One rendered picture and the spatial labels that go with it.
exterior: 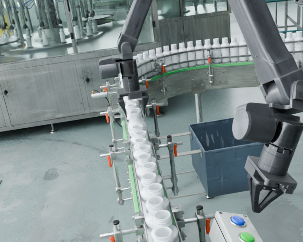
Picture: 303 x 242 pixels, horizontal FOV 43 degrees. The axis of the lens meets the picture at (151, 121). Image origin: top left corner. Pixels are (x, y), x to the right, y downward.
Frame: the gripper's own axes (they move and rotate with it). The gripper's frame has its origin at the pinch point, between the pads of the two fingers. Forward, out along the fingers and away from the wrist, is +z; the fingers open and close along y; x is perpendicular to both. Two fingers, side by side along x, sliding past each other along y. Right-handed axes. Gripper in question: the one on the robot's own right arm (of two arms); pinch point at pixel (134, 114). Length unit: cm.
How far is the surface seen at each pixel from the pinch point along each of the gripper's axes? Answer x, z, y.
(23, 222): -127, 120, 91
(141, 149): 22.7, 3.4, 0.5
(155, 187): 45.9, 3.7, -0.7
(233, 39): -126, 3, -78
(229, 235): 65, 7, -14
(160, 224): 61, 4, 0
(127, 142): 7.3, 7.3, 4.3
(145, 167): 36.8, 2.5, 0.6
